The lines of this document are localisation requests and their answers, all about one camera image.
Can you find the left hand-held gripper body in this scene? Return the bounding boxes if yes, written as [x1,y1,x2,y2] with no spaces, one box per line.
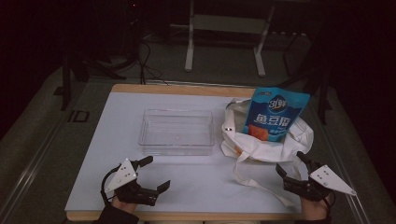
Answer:
[104,158,159,207]

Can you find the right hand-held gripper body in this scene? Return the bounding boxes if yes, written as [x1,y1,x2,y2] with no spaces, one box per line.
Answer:
[282,164,358,203]

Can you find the white canvas tote bag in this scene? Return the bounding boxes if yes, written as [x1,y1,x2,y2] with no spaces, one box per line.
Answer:
[219,97,315,208]

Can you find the clear plastic box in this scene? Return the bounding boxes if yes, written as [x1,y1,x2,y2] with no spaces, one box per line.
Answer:
[138,108,216,157]

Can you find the blue snack packet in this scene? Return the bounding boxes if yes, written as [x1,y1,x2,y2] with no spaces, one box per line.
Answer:
[242,86,312,143]

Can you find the person's left hand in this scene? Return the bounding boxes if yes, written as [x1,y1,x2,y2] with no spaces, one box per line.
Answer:
[111,196,139,215]

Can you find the person's right hand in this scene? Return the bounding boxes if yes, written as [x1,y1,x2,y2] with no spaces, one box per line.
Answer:
[300,193,332,222]

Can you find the black tripod stand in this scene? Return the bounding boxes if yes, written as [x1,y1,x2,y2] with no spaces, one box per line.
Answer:
[276,31,334,125]

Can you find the white metal stand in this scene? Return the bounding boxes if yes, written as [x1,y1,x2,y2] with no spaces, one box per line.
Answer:
[184,0,276,77]

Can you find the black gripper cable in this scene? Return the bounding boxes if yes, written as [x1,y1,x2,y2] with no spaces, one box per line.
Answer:
[100,163,123,204]

